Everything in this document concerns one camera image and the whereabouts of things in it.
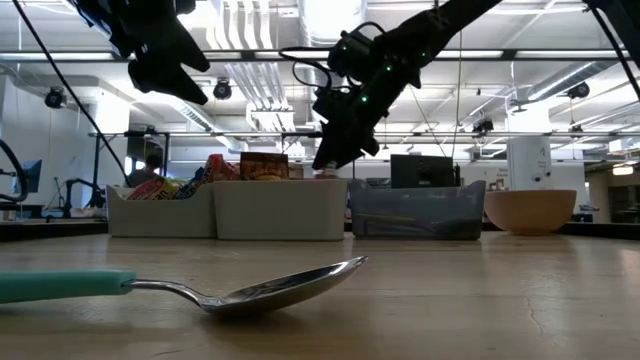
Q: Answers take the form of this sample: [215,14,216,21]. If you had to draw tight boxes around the black background frame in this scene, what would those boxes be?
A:
[89,130,640,187]

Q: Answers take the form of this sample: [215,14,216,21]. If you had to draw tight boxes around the smoky dark plastic bin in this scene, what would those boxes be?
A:
[348,178,487,241]

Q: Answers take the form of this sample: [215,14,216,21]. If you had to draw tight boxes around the black monitor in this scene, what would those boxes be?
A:
[390,154,460,191]

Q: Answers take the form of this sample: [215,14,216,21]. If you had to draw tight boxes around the black cable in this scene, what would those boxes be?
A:
[0,137,30,204]
[12,0,132,187]
[278,20,389,91]

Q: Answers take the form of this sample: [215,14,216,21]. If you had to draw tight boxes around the teal-handled metal spoon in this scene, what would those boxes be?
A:
[0,255,370,317]

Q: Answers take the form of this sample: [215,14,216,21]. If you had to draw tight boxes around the blue-lit monitor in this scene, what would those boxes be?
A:
[23,158,43,194]

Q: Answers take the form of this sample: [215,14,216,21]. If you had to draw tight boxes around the person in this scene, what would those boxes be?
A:
[126,152,165,189]

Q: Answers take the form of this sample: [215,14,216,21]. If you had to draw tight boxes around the white column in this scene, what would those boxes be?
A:
[506,102,554,191]

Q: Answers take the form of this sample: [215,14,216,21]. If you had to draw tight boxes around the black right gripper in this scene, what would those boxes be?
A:
[310,74,397,172]

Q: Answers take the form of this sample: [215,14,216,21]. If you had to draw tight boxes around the peach bowl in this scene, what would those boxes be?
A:
[483,188,578,236]

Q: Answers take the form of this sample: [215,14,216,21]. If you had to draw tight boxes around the brown snack pouch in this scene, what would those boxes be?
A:
[239,151,290,181]

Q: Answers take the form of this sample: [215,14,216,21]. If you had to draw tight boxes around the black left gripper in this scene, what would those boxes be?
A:
[67,0,212,107]

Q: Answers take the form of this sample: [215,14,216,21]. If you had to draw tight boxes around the red orange ramen pack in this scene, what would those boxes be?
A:
[202,153,241,184]

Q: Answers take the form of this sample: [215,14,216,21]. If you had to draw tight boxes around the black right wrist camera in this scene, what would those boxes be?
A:
[327,28,377,79]

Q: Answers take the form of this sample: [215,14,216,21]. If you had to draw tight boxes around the blue yellow ramen pack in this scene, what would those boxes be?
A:
[174,166,207,200]

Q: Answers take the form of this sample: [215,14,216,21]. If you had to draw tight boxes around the light grey plastic bin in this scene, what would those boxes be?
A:
[105,182,218,239]
[213,178,350,242]

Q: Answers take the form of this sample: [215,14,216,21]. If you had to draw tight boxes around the black overhead crossbar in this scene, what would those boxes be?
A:
[0,48,640,63]

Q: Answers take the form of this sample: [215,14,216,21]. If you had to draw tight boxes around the lime chili shrimp ramen pack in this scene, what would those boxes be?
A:
[127,176,184,201]

